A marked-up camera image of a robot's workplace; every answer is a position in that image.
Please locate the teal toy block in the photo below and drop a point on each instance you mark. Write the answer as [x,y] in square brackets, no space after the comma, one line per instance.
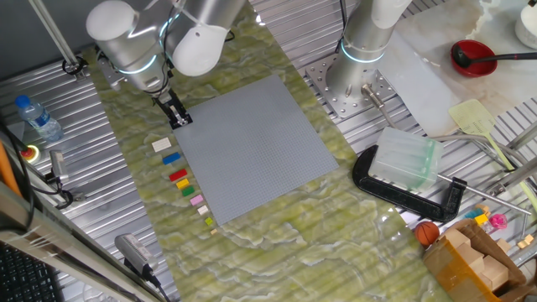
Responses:
[473,213]

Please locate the white cup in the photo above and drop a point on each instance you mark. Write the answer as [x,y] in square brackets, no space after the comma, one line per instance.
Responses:
[528,29]

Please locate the small lime Lego brick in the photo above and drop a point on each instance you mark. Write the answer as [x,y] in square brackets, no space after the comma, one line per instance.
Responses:
[209,221]

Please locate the white marble pattern mat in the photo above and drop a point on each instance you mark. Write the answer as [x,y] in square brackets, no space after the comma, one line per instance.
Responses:
[512,84]

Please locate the orange toy block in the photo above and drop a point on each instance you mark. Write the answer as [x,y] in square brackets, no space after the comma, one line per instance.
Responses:
[483,208]

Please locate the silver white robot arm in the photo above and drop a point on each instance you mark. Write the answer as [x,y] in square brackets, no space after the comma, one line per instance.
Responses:
[121,38]

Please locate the grey depth camera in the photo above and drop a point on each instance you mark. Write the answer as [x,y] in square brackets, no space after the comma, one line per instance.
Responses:
[58,163]
[133,251]

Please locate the black C-clamp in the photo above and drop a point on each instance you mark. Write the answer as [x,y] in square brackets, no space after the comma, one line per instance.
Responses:
[394,195]

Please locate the yellow Lego brick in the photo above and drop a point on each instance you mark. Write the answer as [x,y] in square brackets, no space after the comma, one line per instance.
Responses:
[183,184]

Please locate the aluminium profile bar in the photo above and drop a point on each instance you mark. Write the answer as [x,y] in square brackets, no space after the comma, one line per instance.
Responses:
[514,176]
[522,136]

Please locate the red Lego brick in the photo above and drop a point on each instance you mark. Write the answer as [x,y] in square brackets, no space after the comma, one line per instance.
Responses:
[178,175]

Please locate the black keyboard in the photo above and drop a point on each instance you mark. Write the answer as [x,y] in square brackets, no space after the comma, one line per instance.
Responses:
[21,277]

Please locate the green Lego brick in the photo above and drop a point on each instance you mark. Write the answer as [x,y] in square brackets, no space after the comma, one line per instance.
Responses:
[188,191]

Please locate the blue Lego brick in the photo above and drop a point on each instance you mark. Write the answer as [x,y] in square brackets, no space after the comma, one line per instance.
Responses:
[171,158]

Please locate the metal tripod pole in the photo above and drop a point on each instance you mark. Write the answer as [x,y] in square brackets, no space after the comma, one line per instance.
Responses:
[54,38]

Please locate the brown cardboard box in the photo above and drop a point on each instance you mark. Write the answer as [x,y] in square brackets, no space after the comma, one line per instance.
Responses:
[449,272]

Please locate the translucent plastic box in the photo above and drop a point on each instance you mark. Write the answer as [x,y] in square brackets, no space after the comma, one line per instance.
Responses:
[405,159]

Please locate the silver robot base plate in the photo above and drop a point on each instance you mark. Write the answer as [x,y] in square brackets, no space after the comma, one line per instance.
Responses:
[331,102]

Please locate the yellow toy block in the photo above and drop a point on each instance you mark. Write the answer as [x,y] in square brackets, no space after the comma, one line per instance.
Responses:
[481,219]

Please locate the black Lego plate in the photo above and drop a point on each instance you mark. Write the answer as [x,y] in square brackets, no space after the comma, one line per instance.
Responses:
[189,121]

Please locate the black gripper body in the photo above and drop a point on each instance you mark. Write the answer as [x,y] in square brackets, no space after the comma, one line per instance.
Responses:
[169,101]

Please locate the large grey Lego baseplate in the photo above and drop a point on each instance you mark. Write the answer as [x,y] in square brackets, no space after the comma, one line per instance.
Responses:
[260,159]

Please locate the small toy basketball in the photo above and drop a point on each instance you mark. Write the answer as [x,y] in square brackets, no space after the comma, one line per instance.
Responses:
[426,233]

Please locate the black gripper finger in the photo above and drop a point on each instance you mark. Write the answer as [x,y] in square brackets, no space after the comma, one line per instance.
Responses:
[173,119]
[184,116]

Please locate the red bowl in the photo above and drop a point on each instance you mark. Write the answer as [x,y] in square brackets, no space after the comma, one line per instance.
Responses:
[482,70]

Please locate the small white Lego brick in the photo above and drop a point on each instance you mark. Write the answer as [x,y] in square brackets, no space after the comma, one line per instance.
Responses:
[203,210]

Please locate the white Lego plate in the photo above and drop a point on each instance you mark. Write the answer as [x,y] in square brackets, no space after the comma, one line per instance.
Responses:
[161,144]

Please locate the pink Lego brick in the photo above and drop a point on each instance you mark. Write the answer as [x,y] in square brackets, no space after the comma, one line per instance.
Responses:
[196,200]

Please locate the small wooden cube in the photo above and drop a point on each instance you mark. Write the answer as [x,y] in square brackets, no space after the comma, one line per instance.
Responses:
[529,238]
[503,244]
[521,244]

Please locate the pink toy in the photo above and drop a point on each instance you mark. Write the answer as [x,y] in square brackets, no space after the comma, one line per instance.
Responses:
[498,221]

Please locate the black ladle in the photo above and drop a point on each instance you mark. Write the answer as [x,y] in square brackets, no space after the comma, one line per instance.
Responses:
[460,56]

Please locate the red emergency stop button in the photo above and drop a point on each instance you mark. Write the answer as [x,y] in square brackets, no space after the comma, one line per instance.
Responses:
[29,153]

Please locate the clear water bottle blue cap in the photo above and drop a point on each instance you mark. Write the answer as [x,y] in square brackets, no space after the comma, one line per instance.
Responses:
[40,119]

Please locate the pale yellow slotted spatula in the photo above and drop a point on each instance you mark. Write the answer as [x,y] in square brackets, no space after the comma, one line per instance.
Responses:
[472,117]

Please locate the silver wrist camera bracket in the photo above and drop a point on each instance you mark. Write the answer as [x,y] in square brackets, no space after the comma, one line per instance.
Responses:
[110,71]

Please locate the green marble pattern mat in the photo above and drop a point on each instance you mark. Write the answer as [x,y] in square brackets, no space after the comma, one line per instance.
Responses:
[293,260]

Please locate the wooden block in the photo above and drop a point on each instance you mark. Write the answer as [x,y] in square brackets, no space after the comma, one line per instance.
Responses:
[495,272]
[470,253]
[456,238]

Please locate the metal camera mount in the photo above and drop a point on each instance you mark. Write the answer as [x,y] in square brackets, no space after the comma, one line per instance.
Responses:
[63,195]

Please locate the aluminium frame rail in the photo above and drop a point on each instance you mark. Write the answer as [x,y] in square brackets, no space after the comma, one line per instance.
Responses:
[63,247]

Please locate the orange pole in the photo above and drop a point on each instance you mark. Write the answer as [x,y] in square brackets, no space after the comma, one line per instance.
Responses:
[6,168]

